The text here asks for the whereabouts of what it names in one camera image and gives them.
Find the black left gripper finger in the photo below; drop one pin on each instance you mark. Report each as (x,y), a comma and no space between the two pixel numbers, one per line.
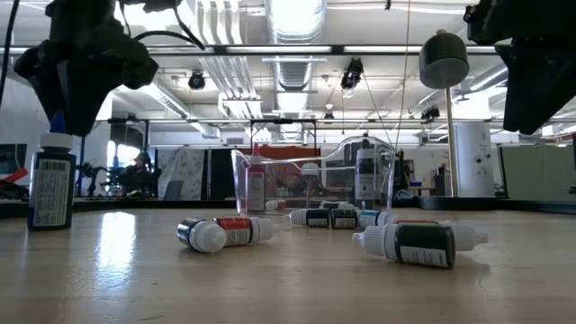
(87,103)
(49,90)

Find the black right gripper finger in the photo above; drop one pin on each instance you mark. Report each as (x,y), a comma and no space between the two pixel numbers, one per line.
(540,85)

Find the large blue dye bottle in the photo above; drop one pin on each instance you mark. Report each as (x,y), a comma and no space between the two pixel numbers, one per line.
(51,193)

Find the small navy dye bottle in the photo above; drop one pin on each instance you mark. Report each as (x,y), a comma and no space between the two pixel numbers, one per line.
(207,236)

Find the clear plastic bin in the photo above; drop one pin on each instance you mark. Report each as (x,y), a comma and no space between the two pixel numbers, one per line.
(382,189)

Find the large pink dye bottle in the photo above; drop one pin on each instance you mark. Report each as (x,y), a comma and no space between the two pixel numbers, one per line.
(256,189)

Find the large dark teal dye bottle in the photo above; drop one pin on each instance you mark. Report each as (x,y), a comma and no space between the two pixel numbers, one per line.
(365,184)

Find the small red dye bottle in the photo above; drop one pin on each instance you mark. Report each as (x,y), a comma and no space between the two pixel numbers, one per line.
(274,205)
(243,230)

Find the black background robot arm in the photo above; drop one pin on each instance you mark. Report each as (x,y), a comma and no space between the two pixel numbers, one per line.
(92,173)

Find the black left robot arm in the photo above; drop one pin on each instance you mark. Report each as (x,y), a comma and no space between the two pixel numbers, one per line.
(81,13)

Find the person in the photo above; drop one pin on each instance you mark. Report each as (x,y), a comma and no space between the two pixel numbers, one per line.
(135,175)

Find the grey-green partition panel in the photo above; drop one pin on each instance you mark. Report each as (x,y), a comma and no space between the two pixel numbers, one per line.
(535,173)

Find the black desk lamp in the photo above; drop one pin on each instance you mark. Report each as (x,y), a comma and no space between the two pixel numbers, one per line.
(443,58)

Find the white cylindrical tank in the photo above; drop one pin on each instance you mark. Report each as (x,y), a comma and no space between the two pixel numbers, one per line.
(474,159)

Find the black ceiling spotlight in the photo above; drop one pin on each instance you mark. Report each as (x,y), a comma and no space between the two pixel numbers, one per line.
(429,112)
(196,81)

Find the marbled partition panel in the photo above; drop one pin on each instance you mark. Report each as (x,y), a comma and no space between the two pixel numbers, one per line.
(180,173)

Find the grey chair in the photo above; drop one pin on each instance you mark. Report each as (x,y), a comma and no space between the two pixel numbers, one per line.
(174,189)

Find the black partition panel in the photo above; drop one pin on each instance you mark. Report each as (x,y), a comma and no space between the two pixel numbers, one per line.
(221,171)

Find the black overhead beam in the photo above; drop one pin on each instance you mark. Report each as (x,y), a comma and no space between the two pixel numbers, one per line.
(270,50)

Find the small dark green dye bottle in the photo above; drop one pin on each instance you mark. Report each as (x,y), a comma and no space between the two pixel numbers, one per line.
(423,245)

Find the small black dye bottle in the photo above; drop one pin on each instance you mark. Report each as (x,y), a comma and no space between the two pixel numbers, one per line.
(344,219)
(315,218)

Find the black background rig frame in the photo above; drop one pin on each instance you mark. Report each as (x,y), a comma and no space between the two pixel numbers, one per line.
(146,153)

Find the dark wall monitor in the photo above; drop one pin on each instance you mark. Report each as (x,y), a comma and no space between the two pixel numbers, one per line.
(11,158)

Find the black aluminium table frame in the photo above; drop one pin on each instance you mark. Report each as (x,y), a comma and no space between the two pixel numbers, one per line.
(135,206)

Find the black hanging camera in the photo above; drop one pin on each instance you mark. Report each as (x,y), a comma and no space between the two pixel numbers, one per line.
(353,74)

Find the silver ventilation duct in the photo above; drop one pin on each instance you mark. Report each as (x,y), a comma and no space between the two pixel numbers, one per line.
(294,27)

